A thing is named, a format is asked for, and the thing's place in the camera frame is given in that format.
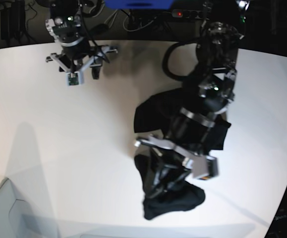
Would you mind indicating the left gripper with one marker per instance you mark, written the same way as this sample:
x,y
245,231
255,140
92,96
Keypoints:
x,y
157,170

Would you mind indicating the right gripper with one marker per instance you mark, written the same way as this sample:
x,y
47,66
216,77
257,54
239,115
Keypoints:
x,y
80,58

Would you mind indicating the black t-shirt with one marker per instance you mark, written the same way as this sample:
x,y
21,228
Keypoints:
x,y
173,198

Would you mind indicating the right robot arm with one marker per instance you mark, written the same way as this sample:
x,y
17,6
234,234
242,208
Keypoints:
x,y
67,23

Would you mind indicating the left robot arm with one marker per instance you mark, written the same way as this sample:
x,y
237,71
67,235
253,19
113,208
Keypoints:
x,y
216,49

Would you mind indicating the blue box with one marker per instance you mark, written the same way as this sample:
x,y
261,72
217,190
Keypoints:
x,y
139,4

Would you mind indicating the black device on floor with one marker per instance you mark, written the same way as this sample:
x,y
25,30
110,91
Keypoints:
x,y
12,21

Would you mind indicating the black power strip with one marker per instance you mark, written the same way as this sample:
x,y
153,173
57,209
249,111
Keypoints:
x,y
190,14

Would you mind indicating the grey bin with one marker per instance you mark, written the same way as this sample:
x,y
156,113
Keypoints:
x,y
21,219

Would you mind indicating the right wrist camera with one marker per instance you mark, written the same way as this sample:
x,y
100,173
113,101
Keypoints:
x,y
74,79

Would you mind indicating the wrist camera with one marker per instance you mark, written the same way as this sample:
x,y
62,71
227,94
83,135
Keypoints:
x,y
205,167
74,79

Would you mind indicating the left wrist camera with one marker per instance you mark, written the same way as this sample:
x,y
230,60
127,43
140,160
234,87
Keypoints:
x,y
205,167

